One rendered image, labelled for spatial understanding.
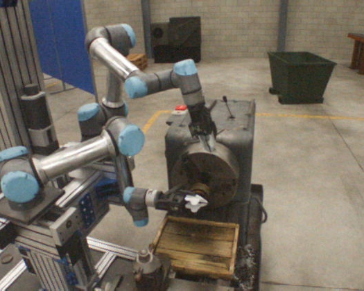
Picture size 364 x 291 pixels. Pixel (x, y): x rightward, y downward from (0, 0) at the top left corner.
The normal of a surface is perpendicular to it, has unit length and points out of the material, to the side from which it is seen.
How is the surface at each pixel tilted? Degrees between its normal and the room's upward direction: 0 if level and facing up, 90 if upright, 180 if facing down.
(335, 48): 90
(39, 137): 90
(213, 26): 90
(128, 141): 89
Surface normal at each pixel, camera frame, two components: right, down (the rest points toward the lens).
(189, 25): -0.20, 0.44
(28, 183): 0.43, 0.40
